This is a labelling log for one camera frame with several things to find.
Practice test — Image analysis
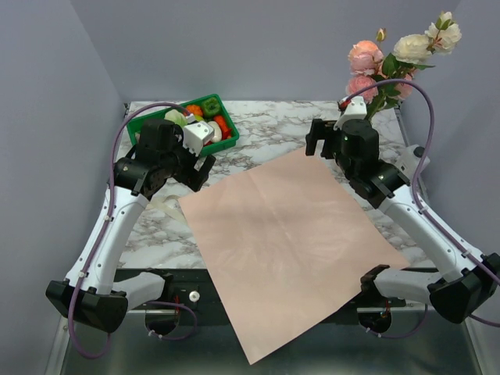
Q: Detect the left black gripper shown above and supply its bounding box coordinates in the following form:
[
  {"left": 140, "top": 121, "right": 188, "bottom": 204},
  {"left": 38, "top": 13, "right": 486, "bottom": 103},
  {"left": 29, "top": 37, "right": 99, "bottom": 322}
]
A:
[{"left": 160, "top": 128, "right": 216, "bottom": 191}]

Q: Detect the beige ribbon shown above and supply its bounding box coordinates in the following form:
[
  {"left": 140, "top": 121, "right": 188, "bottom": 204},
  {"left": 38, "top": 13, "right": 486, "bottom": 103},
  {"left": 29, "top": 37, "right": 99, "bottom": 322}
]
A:
[{"left": 146, "top": 195, "right": 187, "bottom": 223}]

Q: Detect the peach rose stem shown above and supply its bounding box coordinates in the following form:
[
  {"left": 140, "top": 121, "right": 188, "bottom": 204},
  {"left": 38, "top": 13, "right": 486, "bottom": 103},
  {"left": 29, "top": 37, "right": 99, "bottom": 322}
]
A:
[{"left": 348, "top": 28, "right": 387, "bottom": 76}]

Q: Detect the pink flower bouquet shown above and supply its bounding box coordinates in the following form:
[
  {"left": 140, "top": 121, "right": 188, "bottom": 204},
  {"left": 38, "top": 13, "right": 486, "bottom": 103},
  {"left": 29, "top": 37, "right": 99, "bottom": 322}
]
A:
[{"left": 346, "top": 51, "right": 384, "bottom": 95}]

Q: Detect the pink rose stem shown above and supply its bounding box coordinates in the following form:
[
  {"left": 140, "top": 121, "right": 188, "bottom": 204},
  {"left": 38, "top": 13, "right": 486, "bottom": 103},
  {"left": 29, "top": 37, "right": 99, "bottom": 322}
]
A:
[{"left": 388, "top": 82, "right": 413, "bottom": 101}]

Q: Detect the pink wrapping paper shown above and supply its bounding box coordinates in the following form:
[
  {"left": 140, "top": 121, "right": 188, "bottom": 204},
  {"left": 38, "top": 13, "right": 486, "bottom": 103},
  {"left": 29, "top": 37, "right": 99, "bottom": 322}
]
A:
[{"left": 180, "top": 149, "right": 408, "bottom": 363}]

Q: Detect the white rose stem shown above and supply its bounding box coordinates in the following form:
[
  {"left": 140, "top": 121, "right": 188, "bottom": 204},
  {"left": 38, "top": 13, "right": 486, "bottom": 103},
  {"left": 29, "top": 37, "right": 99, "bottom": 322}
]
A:
[{"left": 366, "top": 12, "right": 462, "bottom": 120}]

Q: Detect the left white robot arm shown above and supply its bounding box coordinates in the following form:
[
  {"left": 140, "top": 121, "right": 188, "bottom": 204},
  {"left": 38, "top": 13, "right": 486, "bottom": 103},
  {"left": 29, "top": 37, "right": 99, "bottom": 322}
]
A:
[{"left": 46, "top": 119, "right": 215, "bottom": 334}]

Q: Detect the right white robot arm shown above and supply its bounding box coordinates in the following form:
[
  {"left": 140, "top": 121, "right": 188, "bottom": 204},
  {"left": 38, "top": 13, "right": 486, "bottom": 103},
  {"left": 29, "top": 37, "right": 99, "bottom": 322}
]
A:
[{"left": 305, "top": 119, "right": 499, "bottom": 323}]

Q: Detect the white egg-shaped vegetable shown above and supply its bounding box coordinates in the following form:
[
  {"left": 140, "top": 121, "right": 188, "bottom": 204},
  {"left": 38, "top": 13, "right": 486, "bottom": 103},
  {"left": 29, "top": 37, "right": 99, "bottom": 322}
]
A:
[{"left": 208, "top": 120, "right": 223, "bottom": 143}]

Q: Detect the red chili pepper toy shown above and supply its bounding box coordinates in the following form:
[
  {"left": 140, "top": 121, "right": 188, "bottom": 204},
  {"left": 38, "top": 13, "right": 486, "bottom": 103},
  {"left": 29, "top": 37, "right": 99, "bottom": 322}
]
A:
[{"left": 213, "top": 115, "right": 231, "bottom": 140}]

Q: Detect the green lettuce toy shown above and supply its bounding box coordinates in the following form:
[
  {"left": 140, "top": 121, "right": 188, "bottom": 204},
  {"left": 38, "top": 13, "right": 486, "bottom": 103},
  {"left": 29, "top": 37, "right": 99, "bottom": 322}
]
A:
[{"left": 164, "top": 109, "right": 188, "bottom": 127}]

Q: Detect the orange pumpkin toy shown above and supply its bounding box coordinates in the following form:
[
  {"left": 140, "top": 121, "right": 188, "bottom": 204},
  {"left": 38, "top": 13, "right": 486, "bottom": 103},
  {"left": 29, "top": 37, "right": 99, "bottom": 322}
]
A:
[{"left": 185, "top": 105, "right": 204, "bottom": 117}]

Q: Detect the green bell pepper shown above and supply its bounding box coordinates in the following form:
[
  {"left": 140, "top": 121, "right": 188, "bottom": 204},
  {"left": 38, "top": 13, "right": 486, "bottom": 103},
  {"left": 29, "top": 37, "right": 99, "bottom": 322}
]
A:
[{"left": 200, "top": 97, "right": 221, "bottom": 118}]

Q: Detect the green plastic tray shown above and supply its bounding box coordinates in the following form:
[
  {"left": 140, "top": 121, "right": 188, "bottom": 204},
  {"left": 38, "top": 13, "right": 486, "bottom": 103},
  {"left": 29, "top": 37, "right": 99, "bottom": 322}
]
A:
[{"left": 126, "top": 94, "right": 239, "bottom": 157}]

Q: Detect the white spray bottle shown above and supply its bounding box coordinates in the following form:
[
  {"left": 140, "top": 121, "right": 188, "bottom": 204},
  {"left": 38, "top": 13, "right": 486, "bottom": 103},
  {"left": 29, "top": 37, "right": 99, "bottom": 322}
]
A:
[{"left": 395, "top": 145, "right": 425, "bottom": 177}]

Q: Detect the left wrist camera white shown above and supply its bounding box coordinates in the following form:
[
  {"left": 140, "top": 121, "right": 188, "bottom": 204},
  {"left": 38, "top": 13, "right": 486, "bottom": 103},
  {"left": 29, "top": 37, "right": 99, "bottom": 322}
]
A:
[{"left": 183, "top": 121, "right": 215, "bottom": 156}]

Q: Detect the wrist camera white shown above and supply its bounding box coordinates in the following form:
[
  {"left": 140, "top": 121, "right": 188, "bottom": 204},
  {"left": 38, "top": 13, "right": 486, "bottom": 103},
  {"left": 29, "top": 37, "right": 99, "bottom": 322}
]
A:
[
  {"left": 183, "top": 121, "right": 215, "bottom": 156},
  {"left": 334, "top": 95, "right": 367, "bottom": 130}
]

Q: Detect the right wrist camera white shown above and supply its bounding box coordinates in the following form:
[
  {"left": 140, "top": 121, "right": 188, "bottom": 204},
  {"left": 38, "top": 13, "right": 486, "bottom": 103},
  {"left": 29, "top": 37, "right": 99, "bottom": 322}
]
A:
[{"left": 334, "top": 95, "right": 367, "bottom": 130}]

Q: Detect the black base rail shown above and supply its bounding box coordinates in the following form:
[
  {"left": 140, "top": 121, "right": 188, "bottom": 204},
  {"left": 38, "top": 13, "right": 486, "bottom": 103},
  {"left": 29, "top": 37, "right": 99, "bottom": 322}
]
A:
[{"left": 151, "top": 269, "right": 410, "bottom": 332}]

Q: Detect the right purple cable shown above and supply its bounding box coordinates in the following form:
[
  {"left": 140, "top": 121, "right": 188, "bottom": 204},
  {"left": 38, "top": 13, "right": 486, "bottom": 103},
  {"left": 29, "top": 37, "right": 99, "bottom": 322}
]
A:
[{"left": 345, "top": 79, "right": 500, "bottom": 339}]

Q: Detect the purple cable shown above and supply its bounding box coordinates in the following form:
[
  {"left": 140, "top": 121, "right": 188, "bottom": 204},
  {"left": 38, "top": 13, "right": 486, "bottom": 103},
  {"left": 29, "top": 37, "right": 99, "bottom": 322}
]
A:
[
  {"left": 345, "top": 79, "right": 500, "bottom": 339},
  {"left": 68, "top": 102, "right": 198, "bottom": 359}
]

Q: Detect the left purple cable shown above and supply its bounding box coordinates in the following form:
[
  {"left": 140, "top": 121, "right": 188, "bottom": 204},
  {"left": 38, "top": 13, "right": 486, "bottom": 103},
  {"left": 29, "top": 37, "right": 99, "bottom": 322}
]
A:
[{"left": 68, "top": 102, "right": 198, "bottom": 359}]

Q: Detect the aluminium frame rail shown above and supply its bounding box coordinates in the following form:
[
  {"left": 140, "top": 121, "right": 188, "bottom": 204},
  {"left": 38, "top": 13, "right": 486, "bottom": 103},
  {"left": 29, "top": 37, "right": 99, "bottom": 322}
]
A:
[{"left": 45, "top": 305, "right": 482, "bottom": 374}]

